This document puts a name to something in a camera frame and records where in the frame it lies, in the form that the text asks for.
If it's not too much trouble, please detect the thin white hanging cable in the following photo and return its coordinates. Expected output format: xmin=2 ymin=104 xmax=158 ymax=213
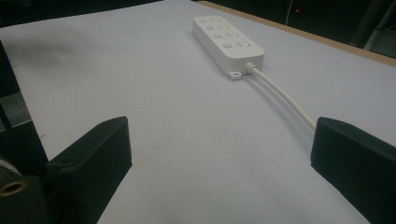
xmin=285 ymin=0 xmax=293 ymax=26

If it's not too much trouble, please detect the grey metal stand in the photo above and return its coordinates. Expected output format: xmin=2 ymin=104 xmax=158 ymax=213
xmin=349 ymin=0 xmax=396 ymax=52

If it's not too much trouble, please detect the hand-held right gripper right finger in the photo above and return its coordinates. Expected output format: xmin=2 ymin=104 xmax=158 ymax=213
xmin=310 ymin=116 xmax=396 ymax=224

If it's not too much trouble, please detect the white power strip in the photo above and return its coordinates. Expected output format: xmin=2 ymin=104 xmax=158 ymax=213
xmin=191 ymin=15 xmax=266 ymax=81

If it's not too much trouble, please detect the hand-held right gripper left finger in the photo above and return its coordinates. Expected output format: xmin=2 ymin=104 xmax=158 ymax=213
xmin=45 ymin=116 xmax=133 ymax=224

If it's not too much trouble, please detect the white power strip cable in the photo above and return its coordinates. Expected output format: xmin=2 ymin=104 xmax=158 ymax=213
xmin=245 ymin=62 xmax=318 ymax=132

